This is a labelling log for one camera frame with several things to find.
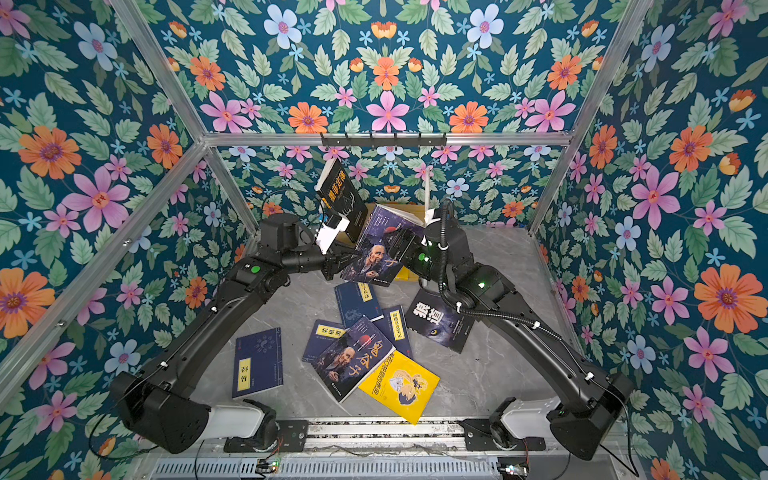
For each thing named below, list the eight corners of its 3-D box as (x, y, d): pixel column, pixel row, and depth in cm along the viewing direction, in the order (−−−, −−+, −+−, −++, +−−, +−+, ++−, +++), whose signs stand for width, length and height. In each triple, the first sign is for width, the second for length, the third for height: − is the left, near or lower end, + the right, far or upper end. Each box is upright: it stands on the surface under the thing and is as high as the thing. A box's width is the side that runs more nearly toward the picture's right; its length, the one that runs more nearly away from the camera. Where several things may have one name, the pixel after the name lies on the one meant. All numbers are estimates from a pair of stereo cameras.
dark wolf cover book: (398, 326, 95) (398, 323, 93) (419, 290, 104) (419, 286, 102) (463, 357, 88) (464, 354, 87) (479, 316, 97) (480, 313, 95)
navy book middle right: (378, 362, 87) (378, 359, 85) (373, 313, 97) (372, 310, 95) (412, 356, 88) (412, 353, 86) (403, 308, 98) (403, 305, 96)
